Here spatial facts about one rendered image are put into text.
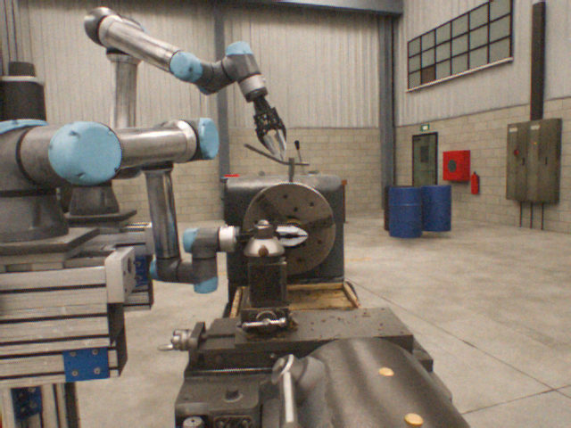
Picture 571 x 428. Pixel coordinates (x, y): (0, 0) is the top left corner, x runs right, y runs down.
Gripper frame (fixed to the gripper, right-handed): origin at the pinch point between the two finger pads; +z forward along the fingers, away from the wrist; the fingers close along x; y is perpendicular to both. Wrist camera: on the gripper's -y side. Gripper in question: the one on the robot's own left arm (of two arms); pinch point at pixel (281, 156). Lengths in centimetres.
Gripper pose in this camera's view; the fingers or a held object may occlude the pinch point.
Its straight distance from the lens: 131.4
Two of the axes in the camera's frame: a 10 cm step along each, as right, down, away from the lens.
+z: 3.8, 9.2, 1.2
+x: 9.2, -3.8, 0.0
